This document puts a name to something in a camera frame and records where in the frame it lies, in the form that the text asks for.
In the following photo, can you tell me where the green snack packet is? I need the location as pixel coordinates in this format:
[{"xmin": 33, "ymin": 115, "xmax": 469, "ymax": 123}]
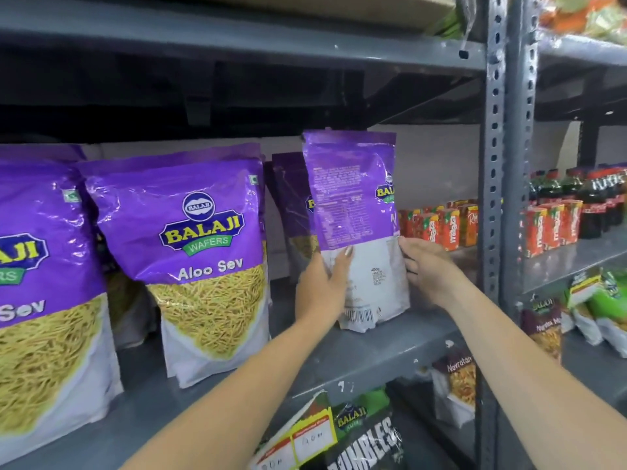
[
  {"xmin": 587, "ymin": 270, "xmax": 627, "ymax": 359},
  {"xmin": 332, "ymin": 386, "xmax": 394, "ymax": 433},
  {"xmin": 561, "ymin": 268, "xmax": 604, "ymax": 346}
]

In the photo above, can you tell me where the row of dark drink bottles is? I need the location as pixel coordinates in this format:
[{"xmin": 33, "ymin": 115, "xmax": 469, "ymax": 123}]
[{"xmin": 528, "ymin": 165, "xmax": 627, "ymax": 240}]

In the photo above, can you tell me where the black snack packet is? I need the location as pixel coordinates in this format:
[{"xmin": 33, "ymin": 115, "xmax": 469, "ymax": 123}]
[{"xmin": 300, "ymin": 410, "xmax": 408, "ymax": 470}]

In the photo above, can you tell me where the yellow red price tag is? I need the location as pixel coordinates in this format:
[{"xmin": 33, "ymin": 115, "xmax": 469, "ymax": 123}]
[{"xmin": 249, "ymin": 405, "xmax": 340, "ymax": 470}]

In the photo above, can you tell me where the brown mixed snack packet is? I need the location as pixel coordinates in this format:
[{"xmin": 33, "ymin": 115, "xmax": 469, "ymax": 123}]
[
  {"xmin": 520, "ymin": 296, "xmax": 564, "ymax": 364},
  {"xmin": 431, "ymin": 351, "xmax": 477, "ymax": 430}
]

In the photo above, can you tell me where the red juice carton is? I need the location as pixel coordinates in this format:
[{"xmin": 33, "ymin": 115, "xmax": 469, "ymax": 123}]
[
  {"xmin": 540, "ymin": 204, "xmax": 565, "ymax": 250},
  {"xmin": 561, "ymin": 199, "xmax": 584, "ymax": 245},
  {"xmin": 523, "ymin": 208, "xmax": 548, "ymax": 259}
]

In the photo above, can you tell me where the orange and green packets pile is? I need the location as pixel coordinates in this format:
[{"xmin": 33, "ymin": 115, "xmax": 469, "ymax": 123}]
[{"xmin": 538, "ymin": 0, "xmax": 627, "ymax": 45}]

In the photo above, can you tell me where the row of red juice cartons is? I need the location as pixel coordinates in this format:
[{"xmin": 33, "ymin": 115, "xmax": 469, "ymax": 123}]
[{"xmin": 398, "ymin": 199, "xmax": 479, "ymax": 253}]

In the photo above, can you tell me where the purple snack packet white base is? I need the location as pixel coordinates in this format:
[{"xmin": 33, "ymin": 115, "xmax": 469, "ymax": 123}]
[{"xmin": 302, "ymin": 130, "xmax": 411, "ymax": 334}]

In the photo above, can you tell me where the grey metal shelf rack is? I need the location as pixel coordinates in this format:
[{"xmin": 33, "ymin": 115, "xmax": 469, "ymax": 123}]
[
  {"xmin": 500, "ymin": 0, "xmax": 627, "ymax": 470},
  {"xmin": 0, "ymin": 0, "xmax": 508, "ymax": 470}
]

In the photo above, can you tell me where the person's left hand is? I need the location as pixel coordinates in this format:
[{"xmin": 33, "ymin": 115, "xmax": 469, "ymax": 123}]
[{"xmin": 295, "ymin": 245, "xmax": 356, "ymax": 329}]

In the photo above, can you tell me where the person's right forearm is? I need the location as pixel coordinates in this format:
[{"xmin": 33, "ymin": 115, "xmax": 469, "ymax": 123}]
[{"xmin": 441, "ymin": 278, "xmax": 627, "ymax": 470}]

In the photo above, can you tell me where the large purple noodle snack packet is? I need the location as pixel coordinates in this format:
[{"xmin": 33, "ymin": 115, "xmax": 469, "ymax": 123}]
[
  {"xmin": 77, "ymin": 143, "xmax": 271, "ymax": 390},
  {"xmin": 271, "ymin": 152, "xmax": 320, "ymax": 285},
  {"xmin": 0, "ymin": 145, "xmax": 124, "ymax": 465}
]

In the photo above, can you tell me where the person's left forearm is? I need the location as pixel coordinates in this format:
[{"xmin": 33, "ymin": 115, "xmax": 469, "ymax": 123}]
[{"xmin": 120, "ymin": 315, "xmax": 340, "ymax": 470}]

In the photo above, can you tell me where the person's right hand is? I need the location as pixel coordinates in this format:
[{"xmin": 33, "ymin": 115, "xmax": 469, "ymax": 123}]
[{"xmin": 399, "ymin": 236, "xmax": 467, "ymax": 310}]

